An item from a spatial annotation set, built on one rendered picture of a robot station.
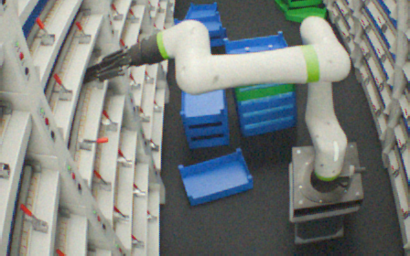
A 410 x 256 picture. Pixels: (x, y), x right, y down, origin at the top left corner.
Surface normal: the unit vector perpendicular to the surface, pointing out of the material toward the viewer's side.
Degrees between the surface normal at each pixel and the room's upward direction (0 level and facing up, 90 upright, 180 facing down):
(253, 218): 0
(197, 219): 0
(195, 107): 0
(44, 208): 18
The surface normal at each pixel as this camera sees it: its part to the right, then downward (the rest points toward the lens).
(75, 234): 0.16, -0.71
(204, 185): -0.15, -0.71
